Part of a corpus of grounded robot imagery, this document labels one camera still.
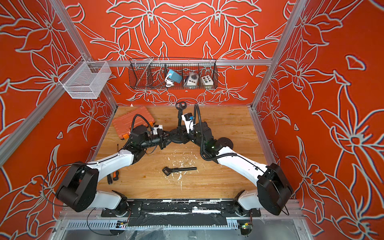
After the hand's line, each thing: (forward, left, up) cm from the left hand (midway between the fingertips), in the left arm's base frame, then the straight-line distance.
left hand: (177, 134), depth 76 cm
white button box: (+37, -16, +7) cm, 41 cm away
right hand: (+2, +1, +3) cm, 4 cm away
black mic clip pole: (-11, +6, -22) cm, 25 cm away
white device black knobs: (+34, -6, +10) cm, 36 cm away
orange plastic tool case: (+18, +41, -18) cm, 49 cm away
